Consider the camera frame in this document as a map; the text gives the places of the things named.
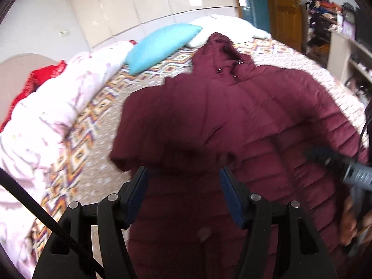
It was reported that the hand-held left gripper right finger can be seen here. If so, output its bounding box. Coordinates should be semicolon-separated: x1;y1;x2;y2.
219;166;339;279

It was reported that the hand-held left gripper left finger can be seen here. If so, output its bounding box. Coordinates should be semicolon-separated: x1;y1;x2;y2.
32;166;150;279

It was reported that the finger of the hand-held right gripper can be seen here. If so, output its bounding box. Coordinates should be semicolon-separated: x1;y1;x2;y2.
304;147;347;173

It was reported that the maroon puffer jacket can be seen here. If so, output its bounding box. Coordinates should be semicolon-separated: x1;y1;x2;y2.
110;33;369;279

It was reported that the open shelf with clothes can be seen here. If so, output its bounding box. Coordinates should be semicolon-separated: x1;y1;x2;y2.
305;0;349;67

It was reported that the person's right hand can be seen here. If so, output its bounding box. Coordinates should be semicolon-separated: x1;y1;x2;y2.
339;193;372;247

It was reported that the patterned quilted bed cover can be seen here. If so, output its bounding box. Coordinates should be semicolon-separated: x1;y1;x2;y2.
29;36;370;268

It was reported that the white media cabinet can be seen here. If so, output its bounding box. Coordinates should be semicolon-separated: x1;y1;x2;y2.
327;30;372;105

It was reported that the pink floral comforter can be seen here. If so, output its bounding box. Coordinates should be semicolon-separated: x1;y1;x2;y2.
0;41;137;271

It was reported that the purple box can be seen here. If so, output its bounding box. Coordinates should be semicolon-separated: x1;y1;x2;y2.
343;23;357;40

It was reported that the black television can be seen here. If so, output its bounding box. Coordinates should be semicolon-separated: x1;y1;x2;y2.
355;6;372;47

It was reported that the turquoise pillow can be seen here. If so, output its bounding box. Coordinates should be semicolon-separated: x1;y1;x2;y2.
126;23;203;75

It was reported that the red cloth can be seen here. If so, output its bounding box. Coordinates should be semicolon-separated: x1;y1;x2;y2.
0;60;68;131

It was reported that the wooden door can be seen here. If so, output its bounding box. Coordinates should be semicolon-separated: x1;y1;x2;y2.
263;0;303;53

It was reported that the white pillow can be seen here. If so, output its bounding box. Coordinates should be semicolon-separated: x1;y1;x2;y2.
186;14;272;48

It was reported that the beige padded headboard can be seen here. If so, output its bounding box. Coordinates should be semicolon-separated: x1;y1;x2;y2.
0;53;59;123

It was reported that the black cable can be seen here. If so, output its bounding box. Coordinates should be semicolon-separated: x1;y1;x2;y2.
0;169;106;279
358;97;372;154

